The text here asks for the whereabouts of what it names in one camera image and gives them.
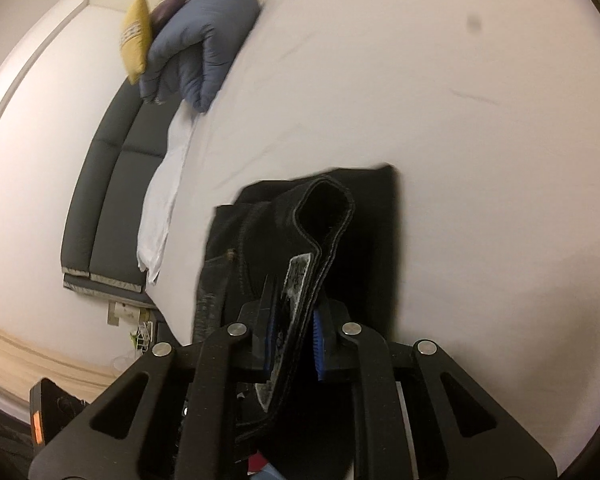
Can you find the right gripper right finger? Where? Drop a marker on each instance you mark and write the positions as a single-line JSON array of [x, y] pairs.
[[416, 414]]

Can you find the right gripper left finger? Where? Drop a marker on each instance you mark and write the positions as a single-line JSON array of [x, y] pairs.
[[177, 413]]

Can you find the black pants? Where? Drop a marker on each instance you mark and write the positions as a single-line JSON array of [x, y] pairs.
[[341, 227]]

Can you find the black box orange label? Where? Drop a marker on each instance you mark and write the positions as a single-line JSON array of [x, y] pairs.
[[51, 409]]

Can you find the grey padded headboard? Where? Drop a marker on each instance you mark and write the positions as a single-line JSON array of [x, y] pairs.
[[98, 250]]

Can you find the white folded sheet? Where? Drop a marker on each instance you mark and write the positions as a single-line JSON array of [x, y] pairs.
[[161, 194]]

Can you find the white bed mattress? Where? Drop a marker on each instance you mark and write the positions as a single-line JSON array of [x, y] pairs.
[[490, 112]]

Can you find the blue rolled duvet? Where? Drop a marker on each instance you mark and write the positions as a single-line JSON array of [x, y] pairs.
[[192, 54]]

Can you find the yellow cushion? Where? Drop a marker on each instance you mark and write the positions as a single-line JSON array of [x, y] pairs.
[[135, 39]]

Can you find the purple cushion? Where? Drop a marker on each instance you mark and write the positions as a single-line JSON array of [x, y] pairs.
[[163, 12]]

